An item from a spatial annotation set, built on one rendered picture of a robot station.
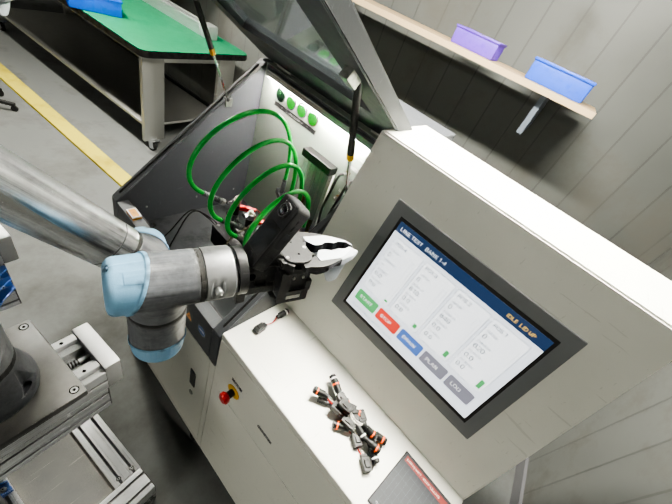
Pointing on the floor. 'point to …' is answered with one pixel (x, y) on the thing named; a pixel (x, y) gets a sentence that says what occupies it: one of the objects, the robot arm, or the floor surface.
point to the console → (296, 466)
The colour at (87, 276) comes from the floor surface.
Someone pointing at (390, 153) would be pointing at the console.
